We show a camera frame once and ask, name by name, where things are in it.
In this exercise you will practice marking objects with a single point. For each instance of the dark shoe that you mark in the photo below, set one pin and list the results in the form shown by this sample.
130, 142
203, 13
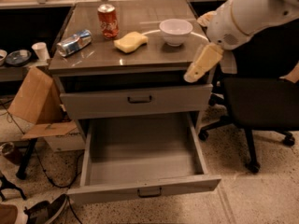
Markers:
45, 212

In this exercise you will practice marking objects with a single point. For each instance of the dark round dish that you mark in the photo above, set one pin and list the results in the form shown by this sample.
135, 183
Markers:
18, 58

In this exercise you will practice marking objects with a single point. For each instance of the black office chair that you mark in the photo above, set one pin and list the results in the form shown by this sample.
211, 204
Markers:
263, 94

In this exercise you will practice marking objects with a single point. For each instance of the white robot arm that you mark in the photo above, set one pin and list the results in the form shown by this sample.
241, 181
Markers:
235, 23

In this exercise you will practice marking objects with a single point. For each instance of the open cardboard box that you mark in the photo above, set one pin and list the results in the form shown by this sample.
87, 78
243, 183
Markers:
37, 101

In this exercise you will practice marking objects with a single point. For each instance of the brown cup on floor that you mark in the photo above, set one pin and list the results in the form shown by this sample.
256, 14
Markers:
9, 151

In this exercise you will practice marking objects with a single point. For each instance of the grey drawer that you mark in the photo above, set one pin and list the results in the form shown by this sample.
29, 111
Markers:
119, 95
142, 157

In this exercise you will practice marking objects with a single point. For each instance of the grey drawer cabinet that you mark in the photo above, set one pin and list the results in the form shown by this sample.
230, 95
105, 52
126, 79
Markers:
102, 58

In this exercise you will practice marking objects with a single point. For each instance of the white paper cup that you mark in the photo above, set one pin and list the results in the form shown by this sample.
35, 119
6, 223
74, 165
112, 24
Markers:
41, 51

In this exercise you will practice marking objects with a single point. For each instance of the orange soda can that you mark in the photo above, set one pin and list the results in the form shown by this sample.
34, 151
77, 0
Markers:
108, 20

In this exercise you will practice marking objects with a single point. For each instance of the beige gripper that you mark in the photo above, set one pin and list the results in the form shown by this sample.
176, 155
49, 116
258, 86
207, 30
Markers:
221, 29

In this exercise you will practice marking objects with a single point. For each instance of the white bowl at left edge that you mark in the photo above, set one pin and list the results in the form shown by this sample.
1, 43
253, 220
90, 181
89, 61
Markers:
3, 55

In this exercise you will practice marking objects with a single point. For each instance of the grey bottom drawer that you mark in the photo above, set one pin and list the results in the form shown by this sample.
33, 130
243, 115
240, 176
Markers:
142, 157

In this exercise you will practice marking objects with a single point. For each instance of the black tripod foot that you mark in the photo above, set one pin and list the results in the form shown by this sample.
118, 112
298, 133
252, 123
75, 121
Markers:
5, 184

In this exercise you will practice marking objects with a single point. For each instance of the black stand leg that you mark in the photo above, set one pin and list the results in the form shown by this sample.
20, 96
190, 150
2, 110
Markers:
29, 147

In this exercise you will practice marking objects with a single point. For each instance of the grey middle drawer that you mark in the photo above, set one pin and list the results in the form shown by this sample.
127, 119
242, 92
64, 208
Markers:
119, 95

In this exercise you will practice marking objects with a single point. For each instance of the yellow sponge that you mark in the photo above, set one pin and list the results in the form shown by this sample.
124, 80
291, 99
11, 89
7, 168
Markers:
131, 42

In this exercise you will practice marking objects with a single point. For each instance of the silver blue redbull can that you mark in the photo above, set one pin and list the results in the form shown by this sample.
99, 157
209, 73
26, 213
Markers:
74, 43

